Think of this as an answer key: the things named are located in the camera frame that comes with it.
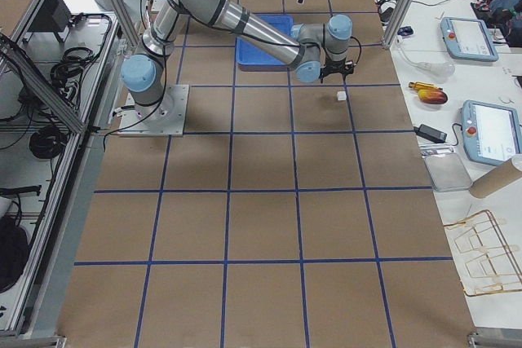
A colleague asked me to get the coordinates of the red yellow mango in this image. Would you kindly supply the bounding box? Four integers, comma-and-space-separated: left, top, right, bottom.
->
417, 89, 448, 105

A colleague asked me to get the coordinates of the teach pendant far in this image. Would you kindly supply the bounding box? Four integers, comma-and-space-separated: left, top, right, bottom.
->
440, 17, 498, 63

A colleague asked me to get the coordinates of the aluminium frame post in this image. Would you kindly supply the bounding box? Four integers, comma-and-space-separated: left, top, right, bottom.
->
91, 0, 142, 55

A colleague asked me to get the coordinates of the metal lidded tin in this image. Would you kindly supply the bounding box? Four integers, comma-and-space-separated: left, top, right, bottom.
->
424, 153, 472, 192

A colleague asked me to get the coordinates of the teach pendant near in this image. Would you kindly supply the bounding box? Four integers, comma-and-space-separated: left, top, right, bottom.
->
461, 100, 521, 165

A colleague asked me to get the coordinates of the gold wire rack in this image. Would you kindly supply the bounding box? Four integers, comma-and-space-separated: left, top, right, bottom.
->
444, 209, 521, 297

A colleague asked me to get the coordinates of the blue plastic tray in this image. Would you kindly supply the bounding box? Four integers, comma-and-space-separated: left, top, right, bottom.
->
235, 14, 295, 72

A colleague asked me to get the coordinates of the black power adapter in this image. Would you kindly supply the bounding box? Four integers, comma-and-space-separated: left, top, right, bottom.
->
414, 124, 447, 143

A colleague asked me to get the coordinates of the teach pendant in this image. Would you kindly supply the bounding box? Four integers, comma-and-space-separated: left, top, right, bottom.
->
440, 17, 498, 63
461, 100, 521, 165

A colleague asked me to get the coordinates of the cardboard tube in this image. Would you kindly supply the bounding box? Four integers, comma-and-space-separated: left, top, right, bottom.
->
469, 154, 521, 198

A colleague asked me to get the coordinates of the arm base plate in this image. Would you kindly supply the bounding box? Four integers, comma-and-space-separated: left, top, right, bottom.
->
117, 84, 190, 137

